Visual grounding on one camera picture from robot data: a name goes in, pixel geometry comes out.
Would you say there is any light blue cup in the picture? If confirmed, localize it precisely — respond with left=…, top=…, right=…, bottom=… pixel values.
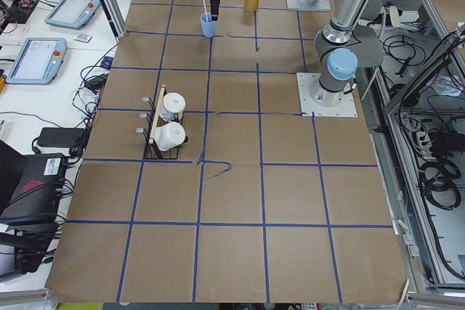
left=201, top=12, right=217, bottom=38

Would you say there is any white mug rear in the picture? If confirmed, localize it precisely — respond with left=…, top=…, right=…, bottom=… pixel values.
left=160, top=92, right=186, bottom=121

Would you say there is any white mug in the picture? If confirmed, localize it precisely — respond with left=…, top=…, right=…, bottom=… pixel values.
left=155, top=122, right=187, bottom=151
left=160, top=92, right=186, bottom=121

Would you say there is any far teach pendant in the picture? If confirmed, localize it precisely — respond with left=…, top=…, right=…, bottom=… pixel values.
left=44, top=0, right=100, bottom=29

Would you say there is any teach pendant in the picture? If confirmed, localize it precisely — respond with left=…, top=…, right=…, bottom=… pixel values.
left=6, top=38, right=68, bottom=85
left=44, top=0, right=100, bottom=29

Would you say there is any white mug front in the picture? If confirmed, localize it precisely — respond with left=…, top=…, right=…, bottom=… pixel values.
left=155, top=122, right=187, bottom=151

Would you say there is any near teach pendant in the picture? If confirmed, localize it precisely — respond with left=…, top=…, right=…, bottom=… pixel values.
left=6, top=38, right=68, bottom=85

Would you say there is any black power adapter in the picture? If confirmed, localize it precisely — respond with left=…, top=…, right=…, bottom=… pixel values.
left=37, top=128, right=84, bottom=148

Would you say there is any wooden rack handle rod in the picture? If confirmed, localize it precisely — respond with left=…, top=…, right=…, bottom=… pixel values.
left=148, top=84, right=166, bottom=144

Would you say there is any black wire mug rack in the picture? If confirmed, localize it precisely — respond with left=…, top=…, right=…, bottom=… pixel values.
left=136, top=91, right=188, bottom=160

